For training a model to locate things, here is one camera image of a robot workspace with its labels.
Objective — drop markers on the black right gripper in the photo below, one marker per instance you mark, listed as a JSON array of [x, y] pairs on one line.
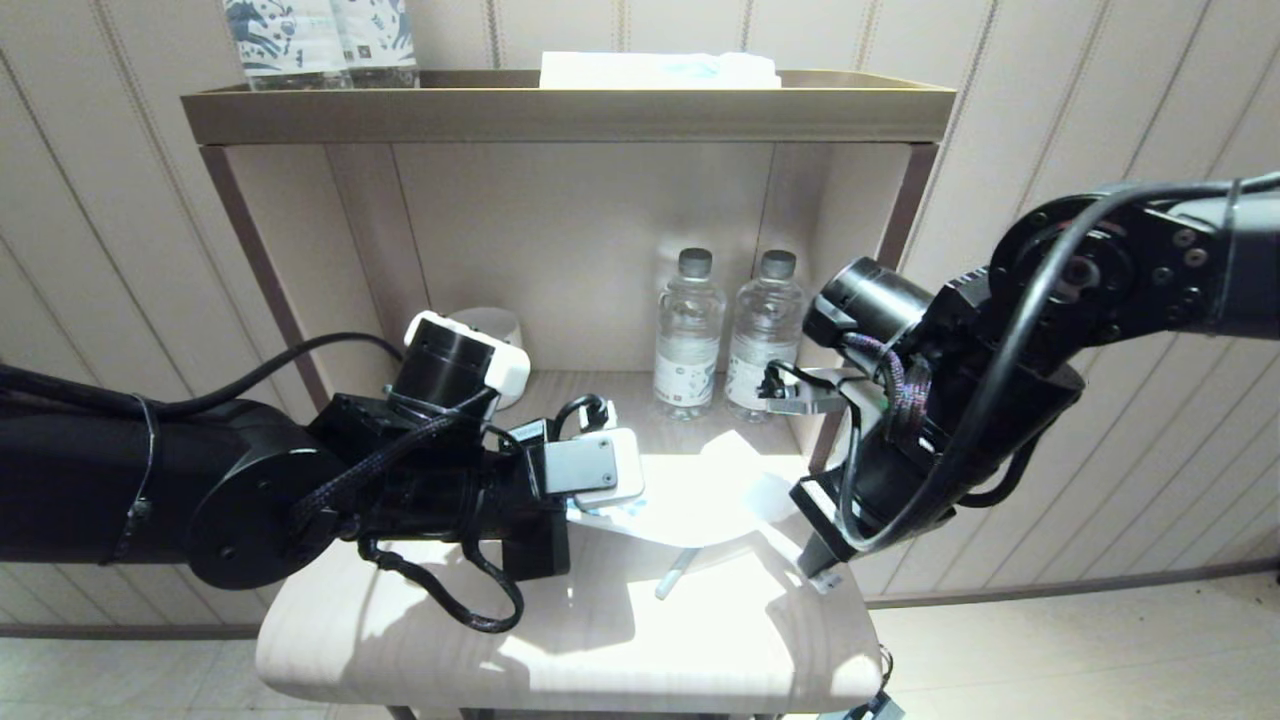
[[830, 510]]

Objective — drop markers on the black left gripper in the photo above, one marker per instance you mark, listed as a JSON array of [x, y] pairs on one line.
[[535, 545]]

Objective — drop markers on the blue patterned plastic bag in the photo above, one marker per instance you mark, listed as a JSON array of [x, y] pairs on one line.
[[690, 500]]

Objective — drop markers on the white toothbrush with dark head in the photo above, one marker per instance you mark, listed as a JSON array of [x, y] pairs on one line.
[[672, 578]]

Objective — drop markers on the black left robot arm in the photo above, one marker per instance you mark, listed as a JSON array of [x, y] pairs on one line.
[[150, 500]]

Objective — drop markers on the black blue plastic part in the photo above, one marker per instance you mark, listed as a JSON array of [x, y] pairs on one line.
[[870, 708]]

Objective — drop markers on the white ribbed ceramic mug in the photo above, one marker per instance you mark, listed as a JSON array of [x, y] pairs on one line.
[[505, 325]]

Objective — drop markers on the clear water bottle black cap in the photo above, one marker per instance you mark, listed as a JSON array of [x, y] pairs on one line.
[[765, 310], [687, 340]]

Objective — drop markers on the beige wooden shelf cabinet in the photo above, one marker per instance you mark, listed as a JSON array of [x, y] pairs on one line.
[[560, 220]]

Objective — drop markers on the white blue tissue pack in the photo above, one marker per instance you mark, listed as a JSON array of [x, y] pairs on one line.
[[650, 70]]

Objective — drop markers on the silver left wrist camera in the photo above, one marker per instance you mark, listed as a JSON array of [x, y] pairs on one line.
[[600, 468]]

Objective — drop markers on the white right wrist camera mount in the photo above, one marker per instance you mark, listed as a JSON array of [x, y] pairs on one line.
[[870, 400]]

